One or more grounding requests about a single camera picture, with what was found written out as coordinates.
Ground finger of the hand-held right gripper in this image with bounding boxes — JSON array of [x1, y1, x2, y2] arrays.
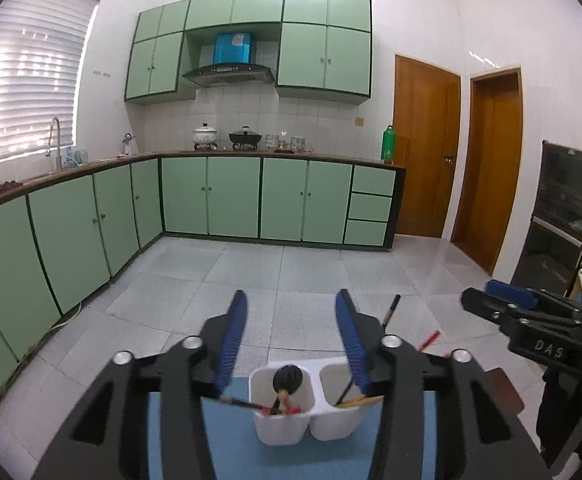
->
[[461, 287, 542, 334], [485, 279, 582, 317]]

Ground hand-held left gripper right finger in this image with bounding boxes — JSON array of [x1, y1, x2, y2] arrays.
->
[[334, 288, 552, 480]]

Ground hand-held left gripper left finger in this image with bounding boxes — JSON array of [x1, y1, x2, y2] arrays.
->
[[31, 289, 249, 480]]

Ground white twin utensil holder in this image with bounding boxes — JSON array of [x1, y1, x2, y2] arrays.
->
[[248, 357, 372, 447]]

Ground black glass-front cabinet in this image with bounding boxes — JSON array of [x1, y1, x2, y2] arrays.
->
[[510, 141, 582, 299]]

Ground blue table mat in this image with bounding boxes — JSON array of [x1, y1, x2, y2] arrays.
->
[[146, 377, 439, 480]]

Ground narrow wooden door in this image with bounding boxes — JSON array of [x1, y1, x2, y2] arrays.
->
[[450, 67, 524, 276]]

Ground green kitchen base cabinets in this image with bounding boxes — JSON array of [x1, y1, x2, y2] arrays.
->
[[0, 152, 407, 428]]

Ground wide wooden door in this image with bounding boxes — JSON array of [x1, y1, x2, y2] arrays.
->
[[392, 54, 462, 239]]

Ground green bottle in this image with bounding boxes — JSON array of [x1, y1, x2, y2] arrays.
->
[[381, 124, 397, 164]]

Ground black wok with lid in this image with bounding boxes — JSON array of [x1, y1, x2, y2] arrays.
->
[[228, 126, 263, 151]]

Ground white cooking pot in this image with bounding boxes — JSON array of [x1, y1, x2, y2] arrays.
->
[[192, 121, 220, 151]]

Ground range hood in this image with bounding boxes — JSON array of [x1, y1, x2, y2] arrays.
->
[[182, 62, 276, 89]]

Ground metal sink faucet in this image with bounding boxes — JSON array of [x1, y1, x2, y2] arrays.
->
[[46, 116, 65, 170]]

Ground white window blinds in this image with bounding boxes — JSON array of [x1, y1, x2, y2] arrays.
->
[[0, 0, 101, 171]]

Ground black spoon with wooden handle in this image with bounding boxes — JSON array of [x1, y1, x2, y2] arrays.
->
[[272, 366, 303, 415]]

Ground white floor cable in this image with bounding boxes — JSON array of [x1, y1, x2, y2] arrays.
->
[[46, 302, 83, 335]]

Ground green kitchen wall cabinets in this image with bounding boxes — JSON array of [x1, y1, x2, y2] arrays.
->
[[124, 0, 374, 106]]

